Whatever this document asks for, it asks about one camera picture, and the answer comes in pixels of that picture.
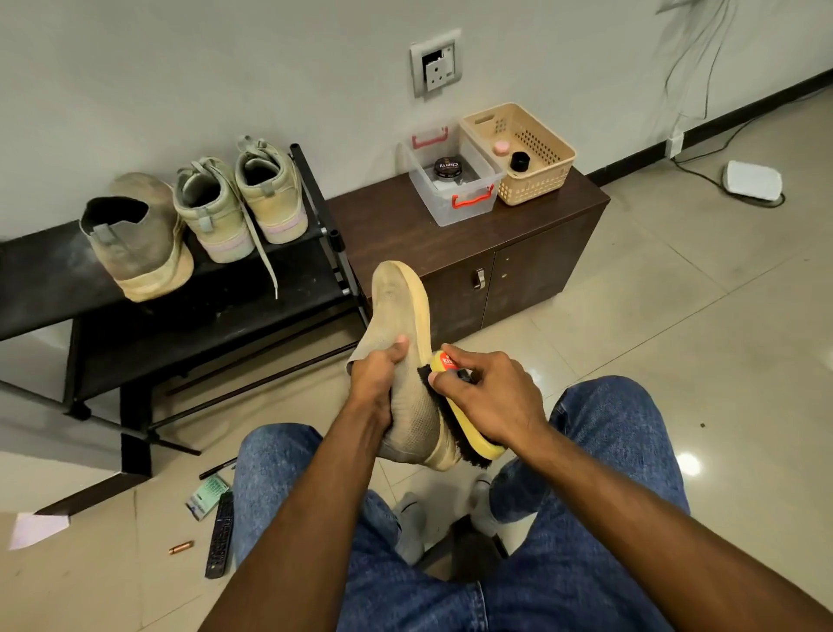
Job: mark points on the person's left hand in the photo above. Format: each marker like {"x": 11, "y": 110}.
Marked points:
{"x": 375, "y": 384}

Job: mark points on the person's right hand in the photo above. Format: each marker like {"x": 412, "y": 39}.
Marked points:
{"x": 501, "y": 397}

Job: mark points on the black orange shoe brush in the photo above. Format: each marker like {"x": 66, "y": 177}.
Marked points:
{"x": 475, "y": 436}

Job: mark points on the worn tan slip-on shoe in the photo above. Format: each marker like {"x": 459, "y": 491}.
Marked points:
{"x": 137, "y": 241}
{"x": 404, "y": 313}

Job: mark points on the clear plastic storage box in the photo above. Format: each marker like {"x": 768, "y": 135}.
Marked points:
{"x": 456, "y": 202}

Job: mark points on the pale green lace-up shoe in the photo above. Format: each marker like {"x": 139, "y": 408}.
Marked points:
{"x": 215, "y": 215}
{"x": 273, "y": 195}

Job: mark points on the small black round cap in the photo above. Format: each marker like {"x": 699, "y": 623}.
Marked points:
{"x": 520, "y": 163}

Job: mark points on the beige plastic basket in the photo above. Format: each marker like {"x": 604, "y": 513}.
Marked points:
{"x": 540, "y": 154}

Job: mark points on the pink round lid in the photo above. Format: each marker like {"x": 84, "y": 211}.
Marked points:
{"x": 501, "y": 147}

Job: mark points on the person's left forearm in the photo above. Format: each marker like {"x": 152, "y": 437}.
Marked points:
{"x": 293, "y": 541}

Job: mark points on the person's right forearm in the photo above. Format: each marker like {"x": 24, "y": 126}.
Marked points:
{"x": 684, "y": 534}

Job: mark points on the person's right leg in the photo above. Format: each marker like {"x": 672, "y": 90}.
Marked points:
{"x": 625, "y": 449}

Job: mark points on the person's leg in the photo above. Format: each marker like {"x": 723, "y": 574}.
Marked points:
{"x": 625, "y": 449}
{"x": 280, "y": 495}

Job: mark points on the person's left leg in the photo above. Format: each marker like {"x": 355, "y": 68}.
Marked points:
{"x": 280, "y": 495}

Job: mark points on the dark brown wooden cabinet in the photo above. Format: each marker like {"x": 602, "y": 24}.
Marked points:
{"x": 391, "y": 228}

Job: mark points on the black stool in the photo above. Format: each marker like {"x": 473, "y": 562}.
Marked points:
{"x": 458, "y": 550}

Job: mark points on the black pen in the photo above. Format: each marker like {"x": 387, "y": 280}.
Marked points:
{"x": 218, "y": 468}

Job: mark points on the green paper packet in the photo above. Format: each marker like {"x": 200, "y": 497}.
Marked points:
{"x": 207, "y": 496}

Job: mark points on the black remote control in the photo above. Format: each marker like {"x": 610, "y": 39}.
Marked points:
{"x": 220, "y": 534}

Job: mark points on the black round polish tin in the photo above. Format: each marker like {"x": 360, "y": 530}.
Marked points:
{"x": 447, "y": 168}

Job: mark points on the small brass cylinder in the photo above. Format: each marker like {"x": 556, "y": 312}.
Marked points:
{"x": 181, "y": 547}

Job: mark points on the black metal shoe rack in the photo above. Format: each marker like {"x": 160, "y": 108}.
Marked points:
{"x": 117, "y": 313}

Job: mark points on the white router box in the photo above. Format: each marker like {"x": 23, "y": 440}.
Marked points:
{"x": 754, "y": 181}

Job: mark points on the white paper sheet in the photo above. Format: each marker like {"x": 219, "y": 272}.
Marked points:
{"x": 37, "y": 530}

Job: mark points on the white wall plug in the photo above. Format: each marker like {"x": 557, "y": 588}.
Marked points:
{"x": 674, "y": 143}

